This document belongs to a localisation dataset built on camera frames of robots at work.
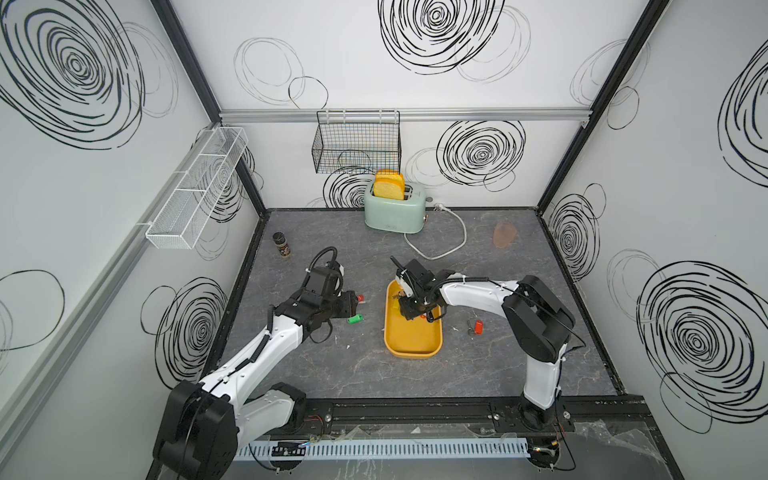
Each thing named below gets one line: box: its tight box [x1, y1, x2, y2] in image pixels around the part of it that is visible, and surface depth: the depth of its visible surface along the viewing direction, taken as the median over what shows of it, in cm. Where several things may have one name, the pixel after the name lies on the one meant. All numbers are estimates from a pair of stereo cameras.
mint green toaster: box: [364, 183, 433, 234], surface depth 107 cm
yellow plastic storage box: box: [384, 279, 443, 359], surface depth 86 cm
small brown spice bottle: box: [272, 231, 292, 260], surface depth 102 cm
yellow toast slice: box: [373, 169, 405, 201], surface depth 104 cm
